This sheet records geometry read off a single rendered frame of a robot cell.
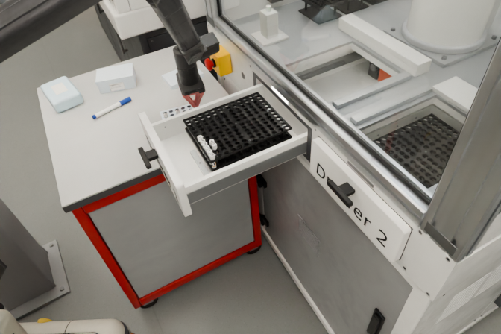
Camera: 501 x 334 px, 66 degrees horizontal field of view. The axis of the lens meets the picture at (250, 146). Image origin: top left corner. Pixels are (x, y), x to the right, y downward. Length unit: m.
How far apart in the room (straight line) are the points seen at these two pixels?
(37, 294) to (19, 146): 1.08
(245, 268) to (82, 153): 0.87
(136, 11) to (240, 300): 1.22
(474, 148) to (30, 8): 0.62
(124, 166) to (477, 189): 0.87
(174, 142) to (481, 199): 0.73
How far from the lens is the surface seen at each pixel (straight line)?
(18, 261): 1.75
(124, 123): 1.29
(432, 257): 0.77
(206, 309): 1.69
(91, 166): 1.19
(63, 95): 1.43
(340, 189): 0.81
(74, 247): 2.03
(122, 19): 1.63
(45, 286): 1.91
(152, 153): 0.93
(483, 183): 0.61
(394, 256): 0.82
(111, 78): 1.42
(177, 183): 0.82
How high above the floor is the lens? 1.54
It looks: 44 degrees down
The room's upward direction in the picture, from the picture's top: 5 degrees counter-clockwise
